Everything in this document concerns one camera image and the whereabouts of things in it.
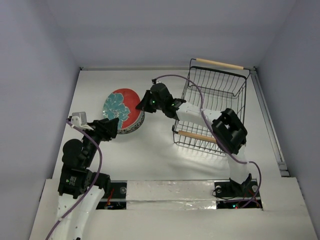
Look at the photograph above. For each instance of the black wire dish rack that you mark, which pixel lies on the black wire dish rack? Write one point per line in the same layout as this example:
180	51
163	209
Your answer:
222	87

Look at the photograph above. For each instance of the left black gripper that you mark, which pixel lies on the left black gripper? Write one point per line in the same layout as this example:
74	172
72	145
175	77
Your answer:
106	128

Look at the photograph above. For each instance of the red plate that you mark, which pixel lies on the red plate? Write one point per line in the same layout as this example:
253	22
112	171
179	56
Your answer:
121	104

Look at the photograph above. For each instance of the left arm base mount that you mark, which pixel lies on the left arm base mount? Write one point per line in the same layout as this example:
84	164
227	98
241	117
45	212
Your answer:
115	199

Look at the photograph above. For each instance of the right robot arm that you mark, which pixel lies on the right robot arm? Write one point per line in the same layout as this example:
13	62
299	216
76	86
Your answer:
225	126

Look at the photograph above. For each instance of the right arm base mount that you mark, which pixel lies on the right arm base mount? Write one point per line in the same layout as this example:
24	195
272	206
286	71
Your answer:
229	196

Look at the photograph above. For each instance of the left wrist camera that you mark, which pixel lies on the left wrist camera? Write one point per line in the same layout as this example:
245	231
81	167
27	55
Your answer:
79	119

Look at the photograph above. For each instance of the blue patterned plate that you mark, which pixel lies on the blue patterned plate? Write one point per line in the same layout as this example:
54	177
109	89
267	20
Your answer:
123	130

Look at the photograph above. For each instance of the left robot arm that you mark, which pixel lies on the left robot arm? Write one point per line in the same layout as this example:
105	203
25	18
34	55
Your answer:
81	183

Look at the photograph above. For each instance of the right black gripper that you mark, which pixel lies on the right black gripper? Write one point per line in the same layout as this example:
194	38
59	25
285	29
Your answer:
150	102

